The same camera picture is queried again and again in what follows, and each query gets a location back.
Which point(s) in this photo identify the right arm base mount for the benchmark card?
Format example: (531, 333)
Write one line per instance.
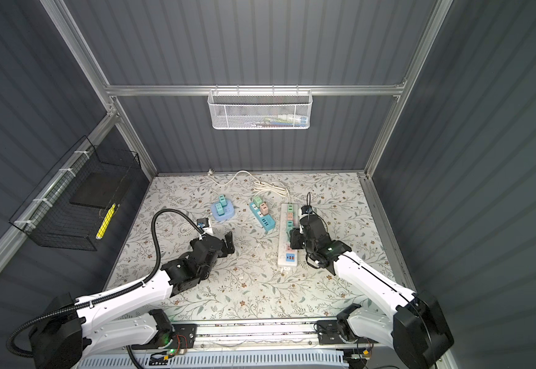
(331, 332)

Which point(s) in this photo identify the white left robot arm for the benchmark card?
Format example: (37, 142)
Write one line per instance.
(61, 342)

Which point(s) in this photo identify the white wire wall basket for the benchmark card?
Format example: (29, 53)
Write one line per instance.
(270, 111)

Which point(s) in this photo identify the light blue round power strip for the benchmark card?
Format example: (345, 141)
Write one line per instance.
(230, 212)

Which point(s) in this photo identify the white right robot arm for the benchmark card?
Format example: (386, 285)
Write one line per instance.
(413, 324)

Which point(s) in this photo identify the teal blue power strip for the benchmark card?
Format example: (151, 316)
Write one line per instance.
(266, 221)

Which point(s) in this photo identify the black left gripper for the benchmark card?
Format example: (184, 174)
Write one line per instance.
(229, 244)

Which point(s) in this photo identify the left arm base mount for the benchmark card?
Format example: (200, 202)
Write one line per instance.
(181, 336)

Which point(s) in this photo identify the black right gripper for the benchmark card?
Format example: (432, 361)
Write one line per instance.
(295, 234)

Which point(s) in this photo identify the black wire side basket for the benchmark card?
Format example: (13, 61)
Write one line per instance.
(69, 210)

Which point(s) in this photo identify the long white power strip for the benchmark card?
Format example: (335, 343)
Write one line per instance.
(287, 257)

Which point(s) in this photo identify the yellow marker in basket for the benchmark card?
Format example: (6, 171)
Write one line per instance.
(106, 221)

